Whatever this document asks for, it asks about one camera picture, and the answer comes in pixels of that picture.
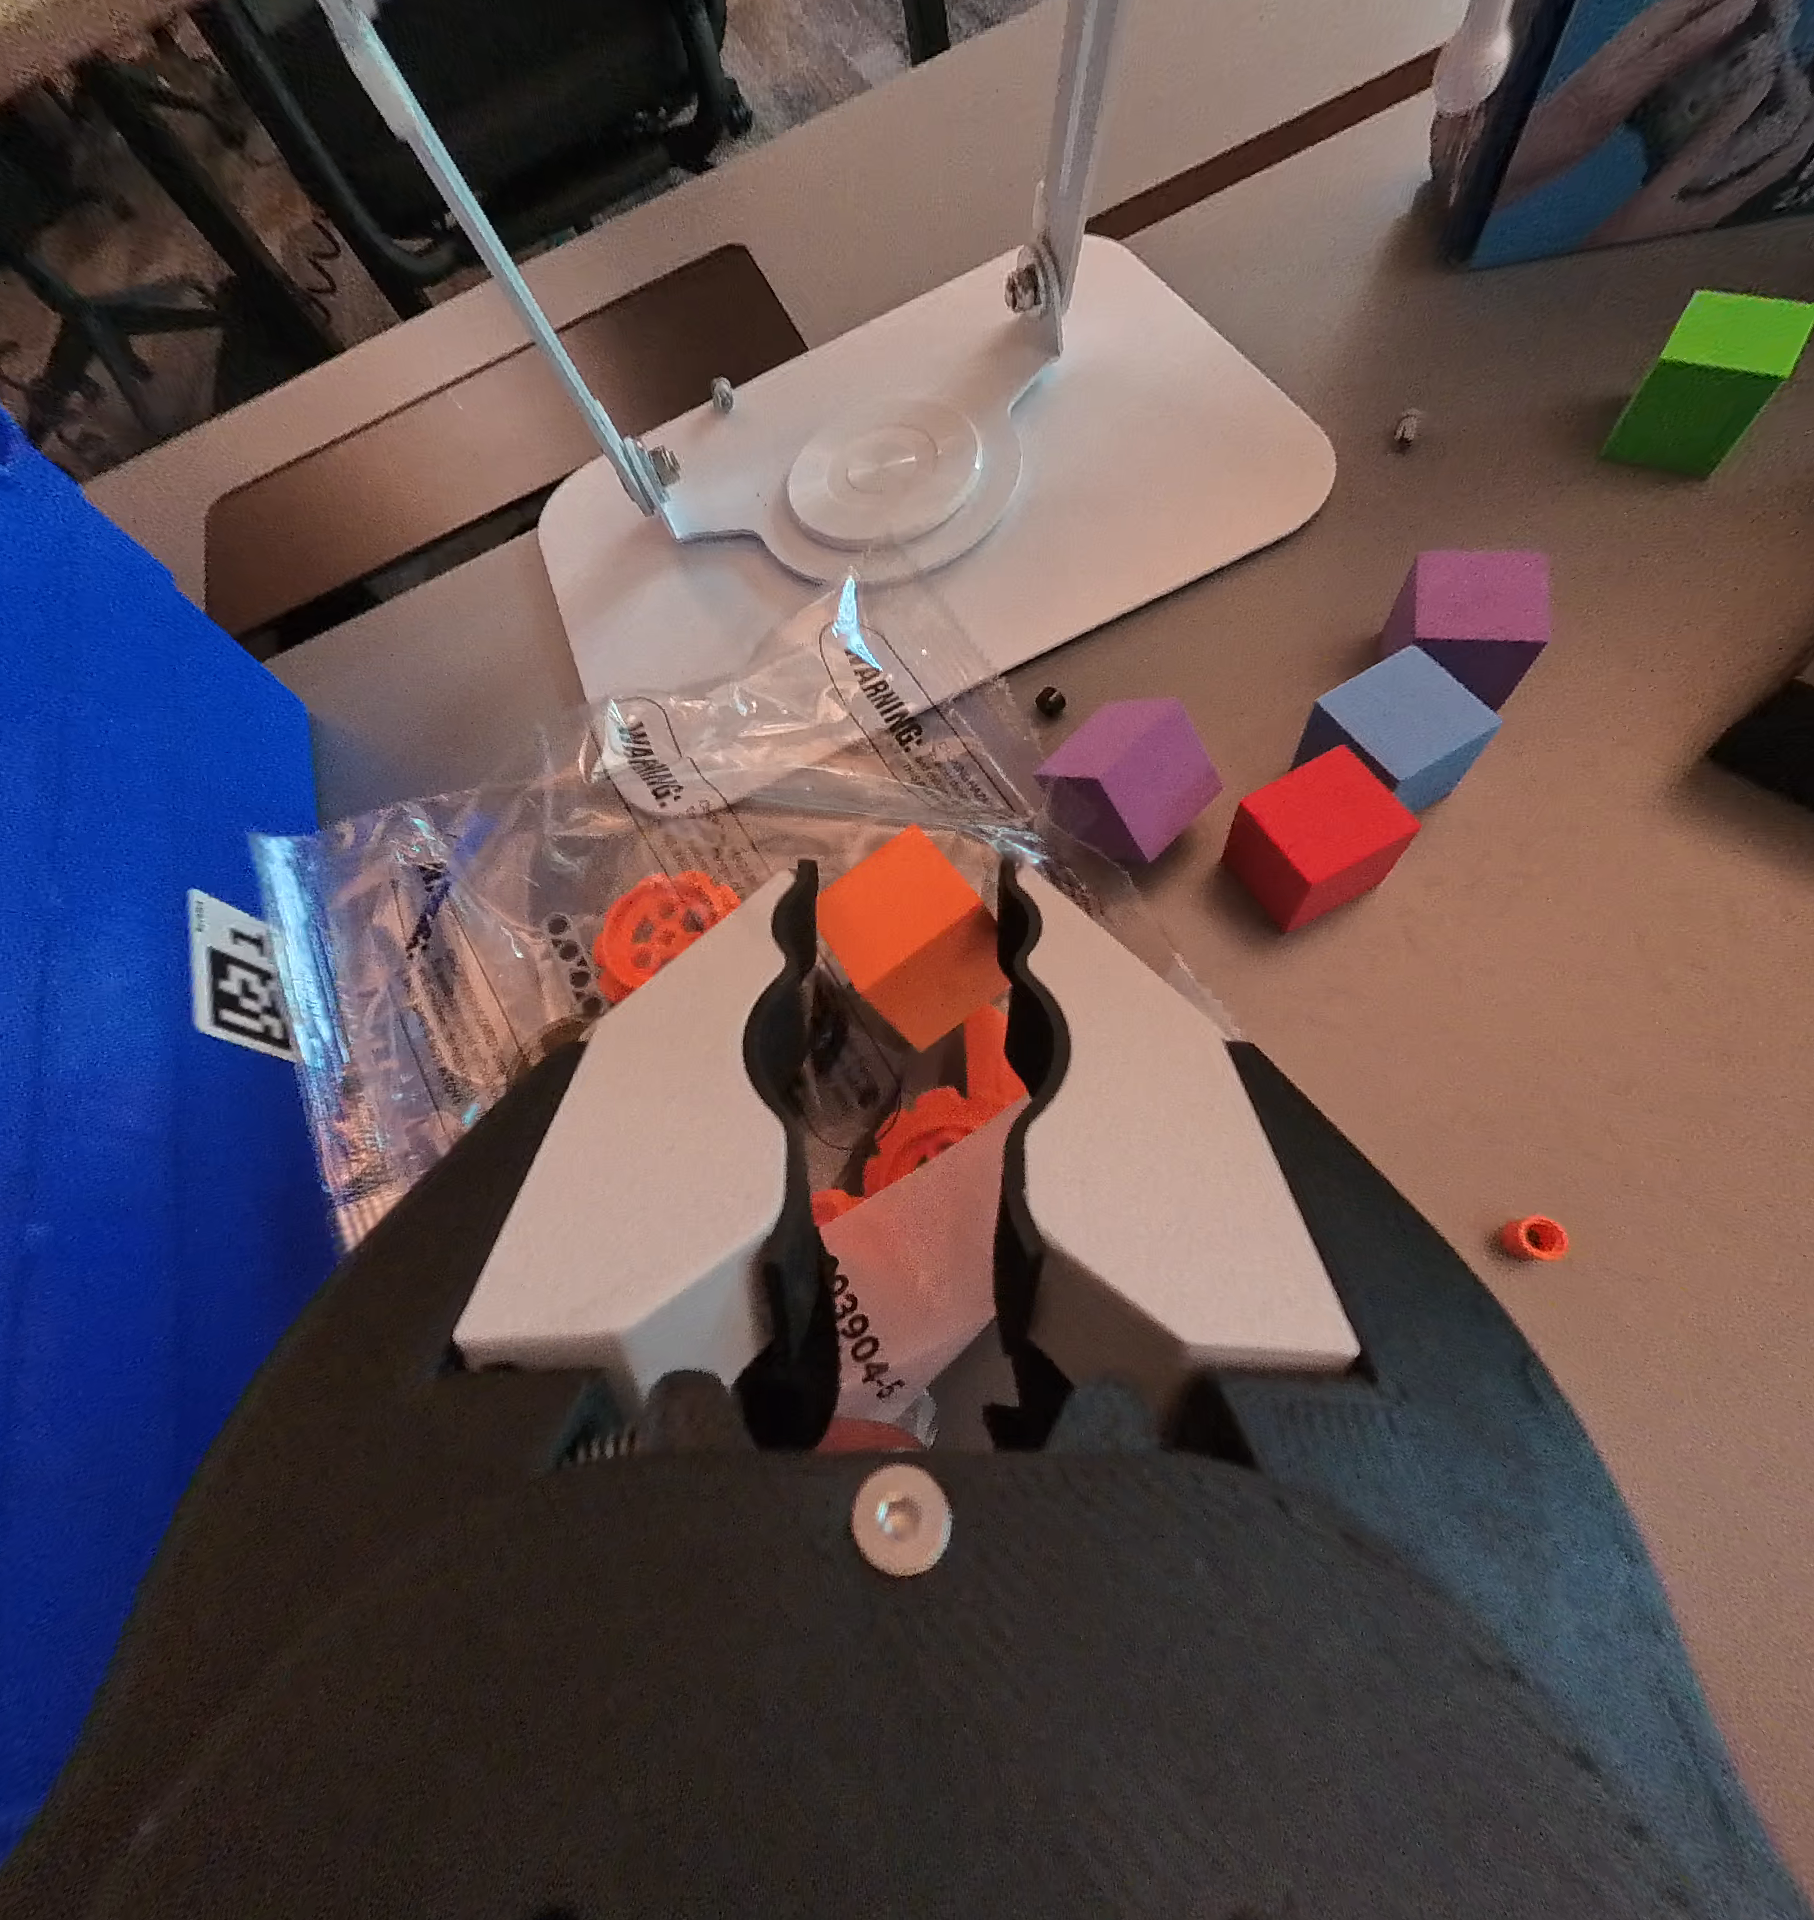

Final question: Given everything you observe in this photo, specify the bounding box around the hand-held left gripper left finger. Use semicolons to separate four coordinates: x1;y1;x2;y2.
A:
457;859;845;1448

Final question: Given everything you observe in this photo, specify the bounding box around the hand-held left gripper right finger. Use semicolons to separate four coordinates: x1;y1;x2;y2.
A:
981;856;1365;1448

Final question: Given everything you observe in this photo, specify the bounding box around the red foam cube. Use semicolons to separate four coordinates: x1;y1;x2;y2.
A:
1224;743;1423;936

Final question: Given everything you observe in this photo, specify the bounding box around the orange foam cube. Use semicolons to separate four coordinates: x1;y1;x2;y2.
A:
819;824;1003;1052

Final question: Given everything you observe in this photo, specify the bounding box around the purple foam cube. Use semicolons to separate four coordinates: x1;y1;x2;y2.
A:
1035;693;1224;869
1378;545;1552;710

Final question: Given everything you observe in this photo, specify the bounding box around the blue foam cube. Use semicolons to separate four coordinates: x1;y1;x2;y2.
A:
1292;648;1502;813

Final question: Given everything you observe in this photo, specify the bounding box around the green foam cube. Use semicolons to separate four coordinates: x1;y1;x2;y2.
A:
1602;288;1814;483

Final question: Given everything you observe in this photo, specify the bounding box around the clear printed plastic bag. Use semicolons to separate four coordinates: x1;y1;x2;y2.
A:
246;567;1237;1453

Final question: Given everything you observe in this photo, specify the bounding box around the blue plastic bin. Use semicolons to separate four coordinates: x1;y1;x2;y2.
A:
0;373;343;1862

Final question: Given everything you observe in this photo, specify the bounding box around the white book stand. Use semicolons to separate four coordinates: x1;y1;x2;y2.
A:
317;0;1515;710

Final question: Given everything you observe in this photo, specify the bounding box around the black perforated building plate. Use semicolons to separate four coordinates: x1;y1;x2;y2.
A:
1704;660;1814;824

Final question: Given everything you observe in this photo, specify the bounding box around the black office chair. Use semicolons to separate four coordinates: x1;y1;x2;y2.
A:
195;0;752;280

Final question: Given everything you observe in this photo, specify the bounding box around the blue toy robot box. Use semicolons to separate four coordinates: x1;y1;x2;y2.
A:
1429;0;1814;271

